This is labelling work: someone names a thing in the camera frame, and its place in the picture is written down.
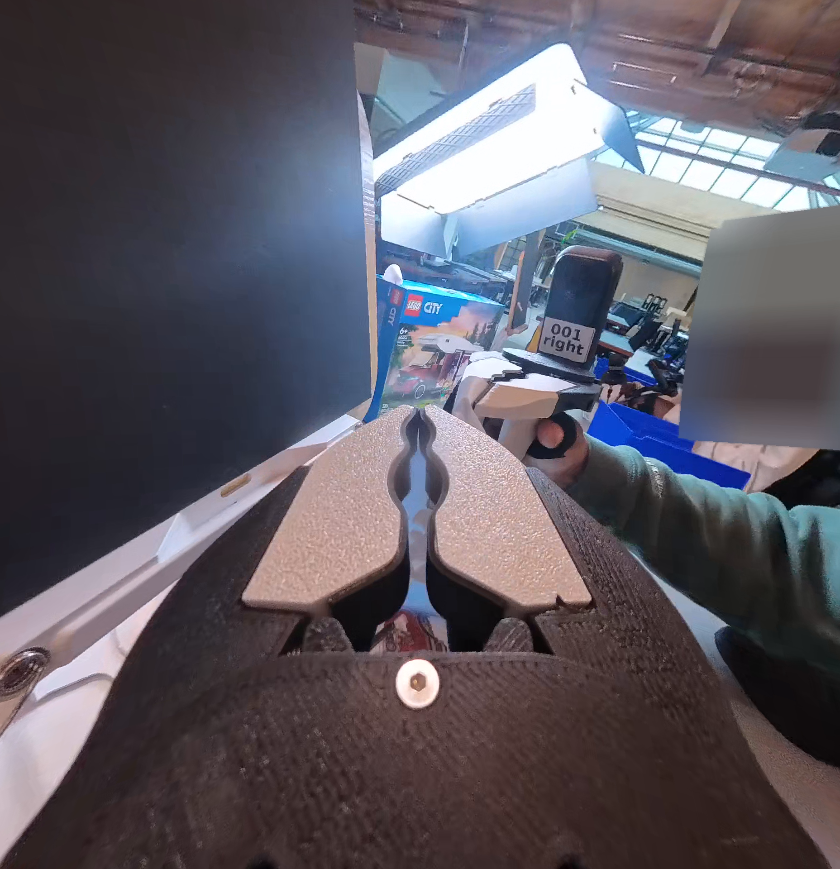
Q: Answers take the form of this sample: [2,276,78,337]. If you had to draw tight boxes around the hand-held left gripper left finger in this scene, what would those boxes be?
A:
[241,405,419,610]

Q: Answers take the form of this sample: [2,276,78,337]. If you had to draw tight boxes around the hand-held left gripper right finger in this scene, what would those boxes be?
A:
[419,405,594,612]

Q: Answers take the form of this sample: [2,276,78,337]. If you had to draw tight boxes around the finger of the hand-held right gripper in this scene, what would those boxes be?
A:
[453,358,515,410]
[474,379,569,420]

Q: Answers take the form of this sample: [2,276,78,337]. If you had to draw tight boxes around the building instruction booklet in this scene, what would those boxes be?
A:
[369,475,451,654]

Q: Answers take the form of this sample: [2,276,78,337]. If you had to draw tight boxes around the white booklet stand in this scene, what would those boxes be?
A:
[0,414,364,869]

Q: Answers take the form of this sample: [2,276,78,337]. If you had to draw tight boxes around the person's right forearm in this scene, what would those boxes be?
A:
[568,440,840,656]

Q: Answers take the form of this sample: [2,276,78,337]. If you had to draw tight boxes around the blue toy set box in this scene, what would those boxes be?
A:
[374,277,506,423]

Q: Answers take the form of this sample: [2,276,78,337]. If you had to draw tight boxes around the blue storage bin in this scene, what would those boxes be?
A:
[586,401,752,491]

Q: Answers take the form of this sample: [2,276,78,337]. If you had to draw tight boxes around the overhead light panel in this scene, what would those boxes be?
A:
[371,42,646,260]

